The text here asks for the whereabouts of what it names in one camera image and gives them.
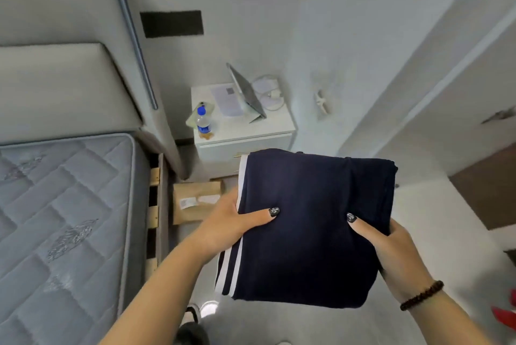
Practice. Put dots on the person's left thumb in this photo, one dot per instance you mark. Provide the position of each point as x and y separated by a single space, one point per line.
260 214

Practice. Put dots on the grey upholstered headboard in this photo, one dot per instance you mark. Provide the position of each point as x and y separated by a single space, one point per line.
80 54

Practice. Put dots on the grey tablet with stand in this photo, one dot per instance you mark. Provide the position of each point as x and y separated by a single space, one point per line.
248 93

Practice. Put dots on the person's grey trousers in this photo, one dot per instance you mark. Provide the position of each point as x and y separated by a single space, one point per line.
306 326

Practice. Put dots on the brown cardboard parcel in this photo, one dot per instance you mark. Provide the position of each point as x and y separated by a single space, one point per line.
196 201

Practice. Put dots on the person's left forearm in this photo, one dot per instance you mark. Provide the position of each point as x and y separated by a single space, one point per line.
161 296

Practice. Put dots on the black wall patch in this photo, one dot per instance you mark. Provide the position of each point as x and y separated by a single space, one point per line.
172 24

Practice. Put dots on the person's left hand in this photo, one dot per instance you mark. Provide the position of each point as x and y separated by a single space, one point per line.
219 226

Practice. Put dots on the red object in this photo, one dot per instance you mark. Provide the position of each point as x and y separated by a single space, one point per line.
504 314

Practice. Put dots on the person's white shoe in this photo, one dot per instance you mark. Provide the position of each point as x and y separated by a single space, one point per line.
209 308

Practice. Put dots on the navy striped garment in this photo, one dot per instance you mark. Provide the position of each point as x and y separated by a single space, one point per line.
310 228

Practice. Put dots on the white door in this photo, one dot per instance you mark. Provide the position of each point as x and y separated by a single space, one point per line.
439 62

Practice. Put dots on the grey quilted mattress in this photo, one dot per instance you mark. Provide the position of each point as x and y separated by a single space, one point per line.
64 236

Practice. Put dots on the white bedside table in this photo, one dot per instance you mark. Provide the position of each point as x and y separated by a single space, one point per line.
242 127

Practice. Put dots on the wooden bed frame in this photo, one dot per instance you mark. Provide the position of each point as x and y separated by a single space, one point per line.
155 211

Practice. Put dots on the person's right forearm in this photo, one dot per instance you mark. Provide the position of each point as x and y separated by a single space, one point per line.
447 320

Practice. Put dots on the white paper sheet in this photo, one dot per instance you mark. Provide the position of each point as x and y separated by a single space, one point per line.
227 99

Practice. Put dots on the person's right thumb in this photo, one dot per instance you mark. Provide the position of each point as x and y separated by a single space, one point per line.
365 228

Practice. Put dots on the clear plastic water bottle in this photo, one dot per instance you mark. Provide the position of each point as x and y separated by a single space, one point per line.
203 122

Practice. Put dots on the white wall hook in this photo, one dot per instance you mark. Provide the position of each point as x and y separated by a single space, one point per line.
321 102

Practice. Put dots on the person's right hand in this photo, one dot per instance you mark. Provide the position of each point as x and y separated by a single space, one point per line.
397 254

